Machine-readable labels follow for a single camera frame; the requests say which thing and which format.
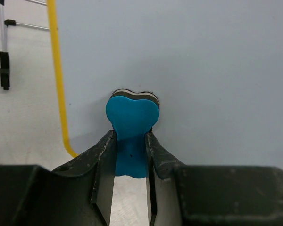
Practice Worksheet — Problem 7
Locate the black metal whiteboard stand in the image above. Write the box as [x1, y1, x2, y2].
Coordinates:
[0, 0, 50, 90]

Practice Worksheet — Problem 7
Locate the yellow framed whiteboard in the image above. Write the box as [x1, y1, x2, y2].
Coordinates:
[47, 0, 283, 169]

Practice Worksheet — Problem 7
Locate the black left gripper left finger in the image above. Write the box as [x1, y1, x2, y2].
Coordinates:
[0, 130, 117, 226]

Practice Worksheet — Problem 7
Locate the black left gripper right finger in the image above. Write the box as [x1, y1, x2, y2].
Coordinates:
[145, 132, 283, 226]

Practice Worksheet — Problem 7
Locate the blue whiteboard eraser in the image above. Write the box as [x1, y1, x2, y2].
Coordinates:
[106, 89, 160, 178]

